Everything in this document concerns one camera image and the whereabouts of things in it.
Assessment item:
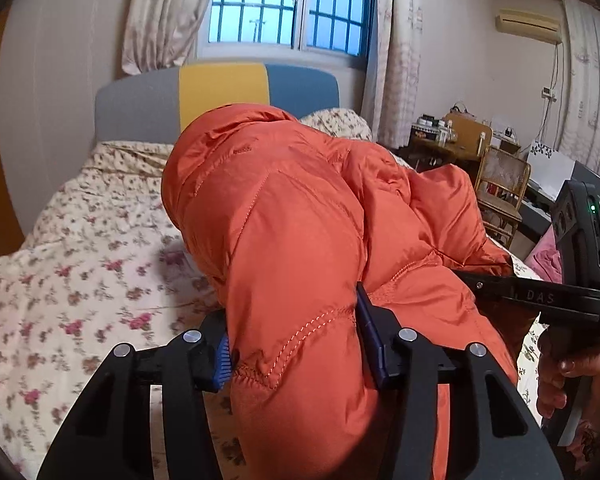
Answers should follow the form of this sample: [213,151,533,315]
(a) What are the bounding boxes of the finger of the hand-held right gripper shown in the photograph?
[450,269,518,303]

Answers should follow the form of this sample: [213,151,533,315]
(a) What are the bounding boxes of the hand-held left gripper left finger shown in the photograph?
[36,310,241,480]

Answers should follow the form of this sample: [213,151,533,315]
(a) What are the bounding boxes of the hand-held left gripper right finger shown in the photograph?
[355,282,563,480]

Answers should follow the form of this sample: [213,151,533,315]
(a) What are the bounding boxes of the orange down jacket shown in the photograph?
[161,102,541,480]

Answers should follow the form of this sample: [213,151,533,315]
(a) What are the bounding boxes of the pink cloth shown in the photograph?
[525,220,600,286]

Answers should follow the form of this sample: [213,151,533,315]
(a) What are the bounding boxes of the black table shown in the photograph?
[512,182,563,261]

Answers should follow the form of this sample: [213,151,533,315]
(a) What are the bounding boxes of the white paper bag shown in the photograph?
[527,140,578,198]

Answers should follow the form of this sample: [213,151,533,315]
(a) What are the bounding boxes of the wicker chair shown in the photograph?
[475,145,531,248]

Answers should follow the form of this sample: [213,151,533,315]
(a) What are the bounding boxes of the cluttered wooden desk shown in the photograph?
[397,102,523,176]

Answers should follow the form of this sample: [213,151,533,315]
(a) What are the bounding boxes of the brown wooden chair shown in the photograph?
[442,112,494,161]

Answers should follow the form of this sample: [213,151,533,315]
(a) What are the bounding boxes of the floral curtain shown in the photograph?
[560,0,600,181]
[361,0,425,141]
[121,0,226,75]

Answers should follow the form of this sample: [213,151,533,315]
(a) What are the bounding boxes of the floral quilt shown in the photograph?
[0,107,543,480]

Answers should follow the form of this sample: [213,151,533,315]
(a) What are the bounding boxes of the grey yellow blue headboard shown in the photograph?
[95,61,341,145]

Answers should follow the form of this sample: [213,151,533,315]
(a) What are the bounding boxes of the barred window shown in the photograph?
[200,0,378,68]

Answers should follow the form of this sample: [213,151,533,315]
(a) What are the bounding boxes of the wall air conditioner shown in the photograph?
[496,7,563,43]

